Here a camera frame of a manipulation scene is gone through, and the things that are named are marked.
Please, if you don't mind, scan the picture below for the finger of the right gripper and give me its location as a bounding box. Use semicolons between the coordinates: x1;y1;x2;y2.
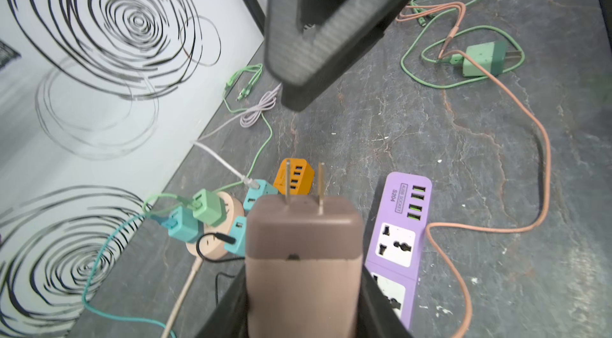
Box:
265;0;409;112

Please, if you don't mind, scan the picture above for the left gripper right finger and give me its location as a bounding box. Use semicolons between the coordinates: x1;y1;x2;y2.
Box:
355;266;413;338

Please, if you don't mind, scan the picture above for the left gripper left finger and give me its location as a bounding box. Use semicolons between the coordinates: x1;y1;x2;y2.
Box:
195;270;249;338

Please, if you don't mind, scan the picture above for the purple power strip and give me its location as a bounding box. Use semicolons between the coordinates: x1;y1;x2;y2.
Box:
365;172;433;328

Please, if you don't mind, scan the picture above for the round pink power strip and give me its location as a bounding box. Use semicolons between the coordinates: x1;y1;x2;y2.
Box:
185;190;247;261

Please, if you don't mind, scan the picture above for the black cable with plug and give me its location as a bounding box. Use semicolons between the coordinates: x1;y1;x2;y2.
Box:
194;231;247;305

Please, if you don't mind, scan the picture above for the teal plug adapter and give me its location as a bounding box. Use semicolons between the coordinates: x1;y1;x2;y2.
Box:
243;180;279;212
225;216;247;258
161;207;201;243

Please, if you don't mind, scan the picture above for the pink plug adapter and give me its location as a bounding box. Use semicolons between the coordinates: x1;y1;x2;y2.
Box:
245;164;364;337

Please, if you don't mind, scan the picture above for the green plug adapter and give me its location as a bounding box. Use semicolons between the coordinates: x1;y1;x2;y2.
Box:
191;189;226;227
465;41;524;76

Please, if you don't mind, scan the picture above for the orange power strip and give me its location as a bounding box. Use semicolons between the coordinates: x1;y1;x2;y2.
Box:
273;158;315;195

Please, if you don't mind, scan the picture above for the pile of plug adapters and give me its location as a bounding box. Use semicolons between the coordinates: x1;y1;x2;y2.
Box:
398;0;527;90

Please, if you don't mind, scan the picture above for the light green cable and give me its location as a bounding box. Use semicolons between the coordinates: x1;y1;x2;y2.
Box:
142;64;274;215

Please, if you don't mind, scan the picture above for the white lilac usb cable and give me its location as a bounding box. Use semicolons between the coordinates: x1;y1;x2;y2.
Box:
192;81;283;188

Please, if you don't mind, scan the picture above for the teal cable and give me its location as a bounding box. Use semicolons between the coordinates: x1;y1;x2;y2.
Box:
80;210;178;338

